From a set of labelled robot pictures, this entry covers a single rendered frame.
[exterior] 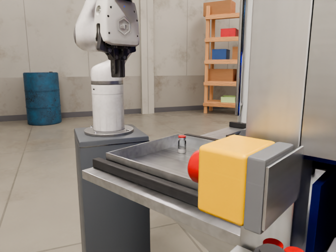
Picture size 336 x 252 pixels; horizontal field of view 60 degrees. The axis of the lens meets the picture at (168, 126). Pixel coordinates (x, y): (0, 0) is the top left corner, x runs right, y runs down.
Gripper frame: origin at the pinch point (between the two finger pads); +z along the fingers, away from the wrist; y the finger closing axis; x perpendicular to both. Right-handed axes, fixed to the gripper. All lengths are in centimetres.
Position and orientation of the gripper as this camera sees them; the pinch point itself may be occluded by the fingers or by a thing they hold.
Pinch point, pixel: (117, 68)
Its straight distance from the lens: 71.2
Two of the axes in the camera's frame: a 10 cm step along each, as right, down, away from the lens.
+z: 0.0, 9.8, 2.0
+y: 6.7, -1.5, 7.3
